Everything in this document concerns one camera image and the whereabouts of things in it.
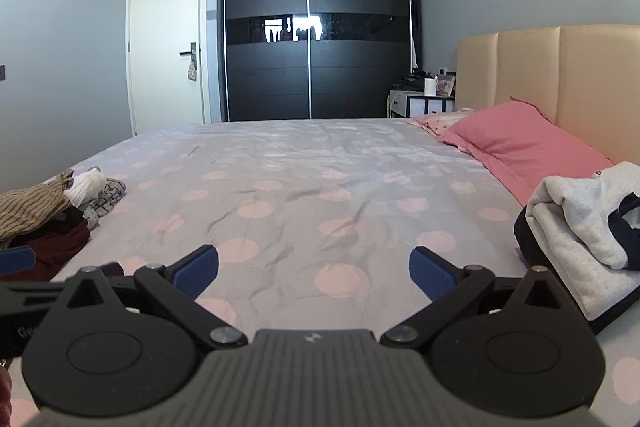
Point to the photo frame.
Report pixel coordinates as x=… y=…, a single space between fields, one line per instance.
x=445 y=85

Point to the dark sliding door wardrobe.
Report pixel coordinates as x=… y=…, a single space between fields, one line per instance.
x=270 y=72

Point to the grey plaid garment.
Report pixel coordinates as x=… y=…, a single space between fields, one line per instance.
x=107 y=199

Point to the beige padded headboard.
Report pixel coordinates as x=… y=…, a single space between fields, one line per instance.
x=575 y=77

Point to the brown striped pants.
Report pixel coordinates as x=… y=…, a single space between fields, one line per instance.
x=30 y=207

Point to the maroon garment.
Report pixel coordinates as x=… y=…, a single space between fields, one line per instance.
x=55 y=247

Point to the folded white sweatshirt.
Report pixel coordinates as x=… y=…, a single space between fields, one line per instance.
x=570 y=227

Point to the white crumpled cloth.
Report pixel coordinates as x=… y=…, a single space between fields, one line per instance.
x=87 y=187

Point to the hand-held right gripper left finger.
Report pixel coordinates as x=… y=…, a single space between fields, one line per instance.
x=197 y=269

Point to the small hanging bag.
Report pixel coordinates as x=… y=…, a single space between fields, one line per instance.
x=191 y=69

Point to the pink patterned pillow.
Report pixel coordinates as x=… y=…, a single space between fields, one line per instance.
x=440 y=121

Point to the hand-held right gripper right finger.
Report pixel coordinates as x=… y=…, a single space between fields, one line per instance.
x=430 y=274

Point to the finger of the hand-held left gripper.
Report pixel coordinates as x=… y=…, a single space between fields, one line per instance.
x=30 y=294
x=15 y=259

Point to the white door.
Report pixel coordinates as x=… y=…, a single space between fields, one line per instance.
x=165 y=7

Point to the white nightstand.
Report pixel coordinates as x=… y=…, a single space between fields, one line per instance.
x=415 y=104

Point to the black bag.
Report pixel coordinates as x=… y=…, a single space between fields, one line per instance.
x=410 y=82

